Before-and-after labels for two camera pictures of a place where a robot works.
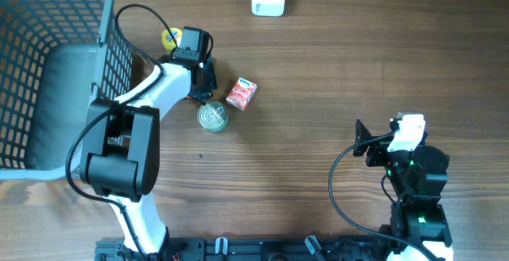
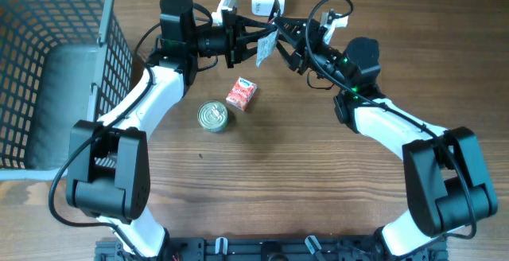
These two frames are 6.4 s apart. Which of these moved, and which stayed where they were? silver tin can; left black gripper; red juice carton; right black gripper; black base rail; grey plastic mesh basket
Moved: right black gripper; left black gripper
Stayed: black base rail; silver tin can; grey plastic mesh basket; red juice carton
